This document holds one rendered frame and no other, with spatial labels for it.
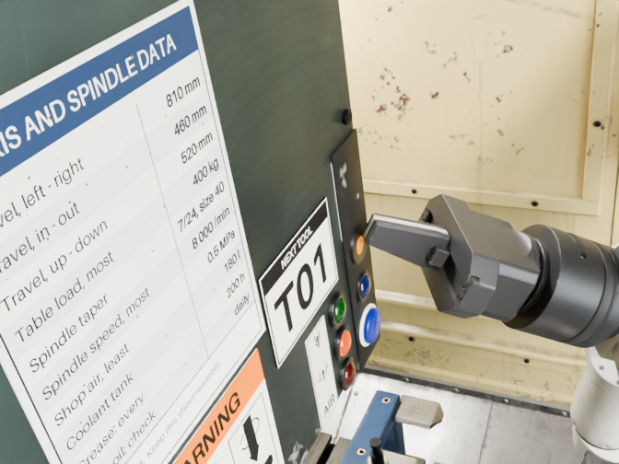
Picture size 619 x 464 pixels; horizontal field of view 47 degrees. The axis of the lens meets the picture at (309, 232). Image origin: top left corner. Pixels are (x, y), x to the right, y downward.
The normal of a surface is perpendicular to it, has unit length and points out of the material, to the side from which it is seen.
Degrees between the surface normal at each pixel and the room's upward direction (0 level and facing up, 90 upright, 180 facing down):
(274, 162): 90
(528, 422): 25
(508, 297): 90
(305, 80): 90
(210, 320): 90
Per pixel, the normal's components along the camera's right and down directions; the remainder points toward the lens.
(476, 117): -0.42, 0.53
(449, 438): -0.29, -0.55
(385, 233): 0.09, 0.52
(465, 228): 0.37, -0.81
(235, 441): 0.90, 0.12
